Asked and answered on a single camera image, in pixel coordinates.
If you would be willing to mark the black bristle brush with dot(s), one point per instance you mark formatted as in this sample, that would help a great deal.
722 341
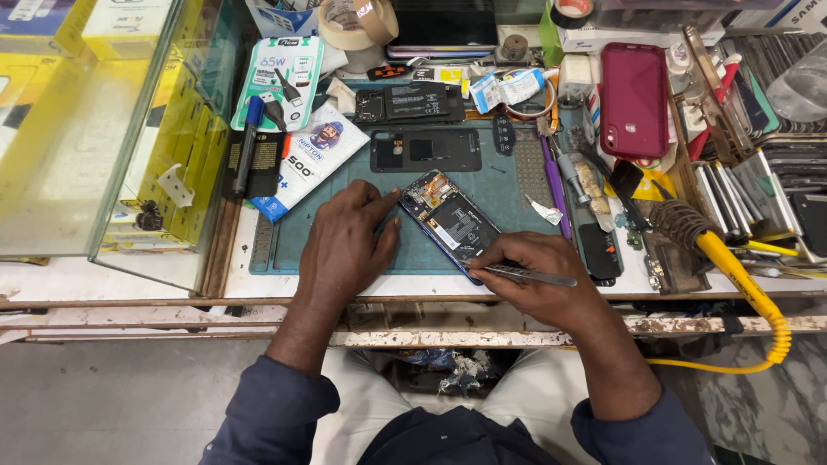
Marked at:
607 168

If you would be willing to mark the black phone back cover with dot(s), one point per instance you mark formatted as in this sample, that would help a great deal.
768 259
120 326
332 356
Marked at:
426 150

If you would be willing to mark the white blue holder box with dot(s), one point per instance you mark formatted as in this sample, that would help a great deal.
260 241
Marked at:
281 16

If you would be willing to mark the white blue glue tube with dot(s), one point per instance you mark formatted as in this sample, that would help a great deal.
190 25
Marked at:
510 87

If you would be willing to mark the person's dark blue shirt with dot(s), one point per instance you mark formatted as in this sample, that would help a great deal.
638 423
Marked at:
284 426

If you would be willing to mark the cream masking tape roll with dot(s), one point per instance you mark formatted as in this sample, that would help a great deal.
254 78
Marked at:
339 29

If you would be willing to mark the glass display case with boxes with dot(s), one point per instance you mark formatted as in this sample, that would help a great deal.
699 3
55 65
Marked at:
110 123

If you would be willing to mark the crumpled plastic bag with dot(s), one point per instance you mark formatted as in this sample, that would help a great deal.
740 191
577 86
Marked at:
462 371

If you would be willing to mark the white wipes packet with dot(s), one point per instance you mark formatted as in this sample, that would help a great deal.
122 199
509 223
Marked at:
310 161

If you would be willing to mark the person's white trousers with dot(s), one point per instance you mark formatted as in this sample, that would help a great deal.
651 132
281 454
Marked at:
536 394

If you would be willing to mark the blue black marker pen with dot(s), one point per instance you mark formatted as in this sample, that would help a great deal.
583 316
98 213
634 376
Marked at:
247 145

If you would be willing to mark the person's right hand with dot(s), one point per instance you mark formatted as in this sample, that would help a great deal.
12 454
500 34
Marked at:
543 271

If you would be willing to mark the coiled metal iron holder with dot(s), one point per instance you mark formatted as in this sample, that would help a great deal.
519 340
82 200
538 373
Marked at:
678 219

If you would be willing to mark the black gold printed packet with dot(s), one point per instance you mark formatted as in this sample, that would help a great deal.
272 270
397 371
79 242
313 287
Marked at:
265 165

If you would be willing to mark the black flat phone part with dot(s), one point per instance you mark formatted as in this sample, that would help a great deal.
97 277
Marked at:
599 252

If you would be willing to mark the white cardboard box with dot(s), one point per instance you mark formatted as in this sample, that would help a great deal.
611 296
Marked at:
639 37

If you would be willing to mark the person's left hand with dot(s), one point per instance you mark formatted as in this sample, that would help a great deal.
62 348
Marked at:
342 248

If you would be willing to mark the black camera cover piece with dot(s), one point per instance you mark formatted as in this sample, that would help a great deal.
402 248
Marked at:
504 135

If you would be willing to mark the crumpled foil scrap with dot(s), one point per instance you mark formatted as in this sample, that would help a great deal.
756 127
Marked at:
546 211

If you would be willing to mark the rack of phone parts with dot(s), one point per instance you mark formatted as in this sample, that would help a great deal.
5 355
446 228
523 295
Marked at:
769 181

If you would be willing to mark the yellow soldering iron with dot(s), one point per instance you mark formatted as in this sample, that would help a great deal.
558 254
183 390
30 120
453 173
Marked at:
743 278

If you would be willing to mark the black orange small part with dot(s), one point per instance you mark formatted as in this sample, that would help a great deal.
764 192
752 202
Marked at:
389 71

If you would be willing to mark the metal scraper tool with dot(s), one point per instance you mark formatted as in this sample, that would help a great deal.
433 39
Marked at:
585 187

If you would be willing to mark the clear plastic bottle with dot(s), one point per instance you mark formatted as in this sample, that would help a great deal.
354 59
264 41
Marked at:
801 84

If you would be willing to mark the purple pry tool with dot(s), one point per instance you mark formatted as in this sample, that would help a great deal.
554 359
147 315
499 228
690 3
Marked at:
557 187

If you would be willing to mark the tan tape roll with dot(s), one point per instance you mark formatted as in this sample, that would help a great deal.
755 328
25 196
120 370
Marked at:
381 19

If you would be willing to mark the teal repair mat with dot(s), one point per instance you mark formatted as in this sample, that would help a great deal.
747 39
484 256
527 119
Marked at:
362 194

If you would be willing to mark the metal tweezers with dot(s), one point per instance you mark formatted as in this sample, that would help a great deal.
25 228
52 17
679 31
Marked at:
543 276

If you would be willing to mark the phone in maroon case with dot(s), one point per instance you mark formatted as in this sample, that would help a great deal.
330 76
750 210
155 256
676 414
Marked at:
634 100

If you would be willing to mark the black red tape roll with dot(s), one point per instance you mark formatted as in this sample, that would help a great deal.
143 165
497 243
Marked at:
572 11

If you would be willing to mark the round metal knob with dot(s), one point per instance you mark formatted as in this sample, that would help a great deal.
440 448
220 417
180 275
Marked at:
515 47

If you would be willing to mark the black phone frame with battery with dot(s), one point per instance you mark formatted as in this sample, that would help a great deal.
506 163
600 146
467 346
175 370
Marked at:
410 102

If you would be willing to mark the black tablet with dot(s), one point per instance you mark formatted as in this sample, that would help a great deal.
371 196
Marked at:
442 26

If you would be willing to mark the blue smartphone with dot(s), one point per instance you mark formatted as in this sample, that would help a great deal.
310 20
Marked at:
452 223

